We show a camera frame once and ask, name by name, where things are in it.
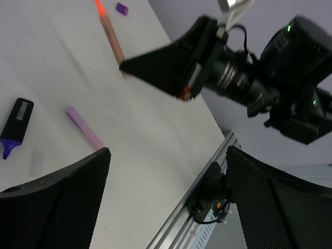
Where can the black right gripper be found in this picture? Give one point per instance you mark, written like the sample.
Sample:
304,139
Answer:
182,69

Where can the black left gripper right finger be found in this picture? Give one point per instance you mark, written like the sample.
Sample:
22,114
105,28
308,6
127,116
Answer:
276,209

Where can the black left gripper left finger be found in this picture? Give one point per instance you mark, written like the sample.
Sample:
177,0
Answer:
58,210

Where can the pink highlighter pen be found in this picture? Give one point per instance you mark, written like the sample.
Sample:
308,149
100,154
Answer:
74,116

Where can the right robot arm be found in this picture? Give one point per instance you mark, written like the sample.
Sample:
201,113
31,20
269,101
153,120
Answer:
283,81

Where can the orange pencil-like pen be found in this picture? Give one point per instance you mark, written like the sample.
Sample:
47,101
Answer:
110,33

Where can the small purple cap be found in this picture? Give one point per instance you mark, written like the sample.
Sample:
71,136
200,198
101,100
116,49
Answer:
122,9

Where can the black purple-tip highlighter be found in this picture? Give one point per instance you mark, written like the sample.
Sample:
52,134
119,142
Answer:
16,125

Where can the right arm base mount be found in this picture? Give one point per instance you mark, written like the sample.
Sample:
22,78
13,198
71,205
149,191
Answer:
208,203

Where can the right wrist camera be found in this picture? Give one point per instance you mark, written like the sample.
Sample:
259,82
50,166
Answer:
232,11

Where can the white slotted cable duct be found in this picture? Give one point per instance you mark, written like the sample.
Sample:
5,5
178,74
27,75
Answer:
200,235

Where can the aluminium mounting rail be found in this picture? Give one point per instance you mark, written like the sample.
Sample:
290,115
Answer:
180,230

